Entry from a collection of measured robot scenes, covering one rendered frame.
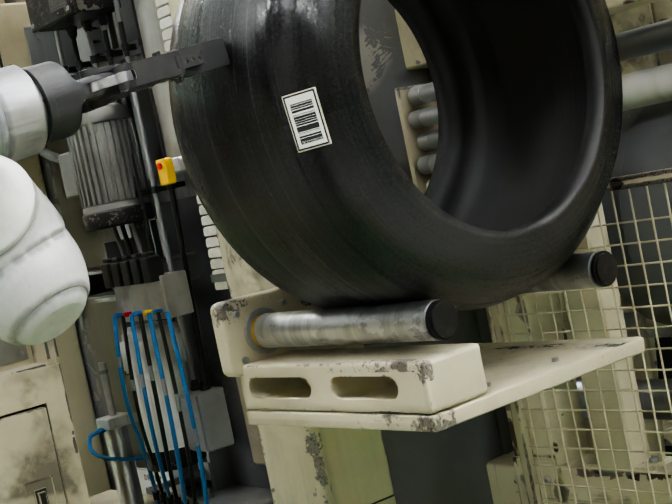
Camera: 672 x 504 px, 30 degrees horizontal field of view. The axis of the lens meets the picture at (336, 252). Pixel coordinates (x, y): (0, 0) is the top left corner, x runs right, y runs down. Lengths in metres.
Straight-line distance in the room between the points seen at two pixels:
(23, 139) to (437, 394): 0.51
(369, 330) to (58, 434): 0.61
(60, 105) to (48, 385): 0.72
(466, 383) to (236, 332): 0.36
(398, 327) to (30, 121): 0.47
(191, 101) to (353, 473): 0.61
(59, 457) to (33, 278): 0.87
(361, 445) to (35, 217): 0.84
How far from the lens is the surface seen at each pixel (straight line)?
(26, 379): 1.85
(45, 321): 1.04
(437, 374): 1.36
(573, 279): 1.58
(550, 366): 1.52
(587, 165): 1.55
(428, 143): 2.01
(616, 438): 2.11
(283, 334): 1.56
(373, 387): 1.52
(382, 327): 1.41
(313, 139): 1.29
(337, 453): 1.74
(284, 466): 1.78
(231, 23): 1.37
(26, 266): 1.03
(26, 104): 1.19
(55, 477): 1.87
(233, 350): 1.61
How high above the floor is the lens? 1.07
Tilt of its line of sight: 3 degrees down
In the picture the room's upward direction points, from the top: 12 degrees counter-clockwise
